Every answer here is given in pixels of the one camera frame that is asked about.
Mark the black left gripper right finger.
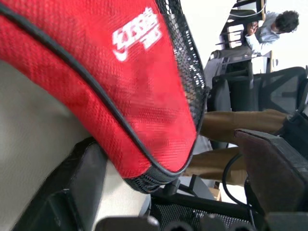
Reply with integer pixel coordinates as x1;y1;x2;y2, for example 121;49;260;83
234;128;308;217

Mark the person in brown trousers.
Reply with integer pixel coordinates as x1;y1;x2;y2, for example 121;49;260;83
182;109;293;186

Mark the black mesh office chair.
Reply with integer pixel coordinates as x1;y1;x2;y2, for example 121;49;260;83
207;66;308;113

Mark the red table tennis paddle case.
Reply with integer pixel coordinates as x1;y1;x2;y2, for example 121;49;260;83
0;0;209;194

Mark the black cable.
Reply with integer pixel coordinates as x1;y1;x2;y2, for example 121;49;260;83
222;152;252;208

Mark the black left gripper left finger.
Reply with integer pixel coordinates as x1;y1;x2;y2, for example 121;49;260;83
12;137;109;231

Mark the black mesh chair seat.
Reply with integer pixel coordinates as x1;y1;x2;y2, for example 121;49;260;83
151;194;254;231

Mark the seated person in grey shirt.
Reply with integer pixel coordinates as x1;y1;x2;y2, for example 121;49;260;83
244;10;300;58

